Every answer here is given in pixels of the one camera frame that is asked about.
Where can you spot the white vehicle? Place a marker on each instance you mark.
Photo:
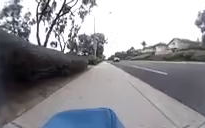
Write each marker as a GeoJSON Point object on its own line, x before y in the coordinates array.
{"type": "Point", "coordinates": [116, 59]}

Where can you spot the pole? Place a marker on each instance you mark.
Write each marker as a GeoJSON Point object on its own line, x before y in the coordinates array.
{"type": "Point", "coordinates": [95, 40]}

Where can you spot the grey asphalt road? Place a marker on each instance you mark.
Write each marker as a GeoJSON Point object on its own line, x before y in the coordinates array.
{"type": "Point", "coordinates": [183, 85]}

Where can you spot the concrete kerb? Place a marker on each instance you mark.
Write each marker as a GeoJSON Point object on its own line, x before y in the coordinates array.
{"type": "Point", "coordinates": [170, 106]}

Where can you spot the dirt and grass verge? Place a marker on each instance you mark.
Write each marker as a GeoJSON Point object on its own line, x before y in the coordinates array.
{"type": "Point", "coordinates": [33, 95]}

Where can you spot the white painted line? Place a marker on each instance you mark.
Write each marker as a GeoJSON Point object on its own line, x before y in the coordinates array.
{"type": "Point", "coordinates": [150, 70]}

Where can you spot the row of bushes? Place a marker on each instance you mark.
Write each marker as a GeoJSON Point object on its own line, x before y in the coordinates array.
{"type": "Point", "coordinates": [190, 55]}

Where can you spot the row of trees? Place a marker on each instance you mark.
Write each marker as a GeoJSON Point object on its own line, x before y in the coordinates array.
{"type": "Point", "coordinates": [90, 43]}

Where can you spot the pale concrete pavement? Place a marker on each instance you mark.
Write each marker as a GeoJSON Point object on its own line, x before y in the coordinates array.
{"type": "Point", "coordinates": [100, 90]}

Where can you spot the long dark hedge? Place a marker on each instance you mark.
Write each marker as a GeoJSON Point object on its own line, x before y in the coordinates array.
{"type": "Point", "coordinates": [40, 63]}

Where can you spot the pale house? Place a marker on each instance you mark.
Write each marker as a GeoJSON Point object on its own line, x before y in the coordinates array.
{"type": "Point", "coordinates": [181, 43]}
{"type": "Point", "coordinates": [156, 48]}

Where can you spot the robot's own part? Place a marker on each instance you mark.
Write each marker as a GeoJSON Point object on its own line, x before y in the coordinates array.
{"type": "Point", "coordinates": [85, 119]}

